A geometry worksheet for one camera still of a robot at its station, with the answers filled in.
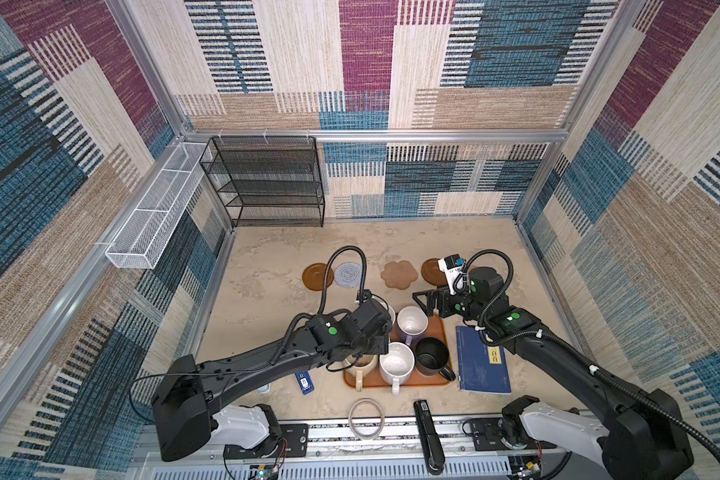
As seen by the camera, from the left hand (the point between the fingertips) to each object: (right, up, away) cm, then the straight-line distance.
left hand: (384, 336), depth 76 cm
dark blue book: (+27, -11, +7) cm, 30 cm away
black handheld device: (+11, -23, -5) cm, 26 cm away
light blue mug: (+3, +4, +8) cm, 9 cm away
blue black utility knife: (-20, -13, +3) cm, 24 cm away
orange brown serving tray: (+16, -2, +15) cm, 23 cm away
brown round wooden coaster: (-22, +13, +26) cm, 36 cm away
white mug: (+4, -11, +8) cm, 14 cm away
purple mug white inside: (+9, 0, +13) cm, 16 cm away
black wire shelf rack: (-40, +47, +35) cm, 71 cm away
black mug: (+14, -9, +9) cm, 18 cm away
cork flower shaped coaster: (+7, +13, +29) cm, 32 cm away
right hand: (+12, +9, +5) cm, 16 cm away
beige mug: (-6, -8, 0) cm, 10 cm away
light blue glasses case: (-31, -15, +3) cm, 35 cm away
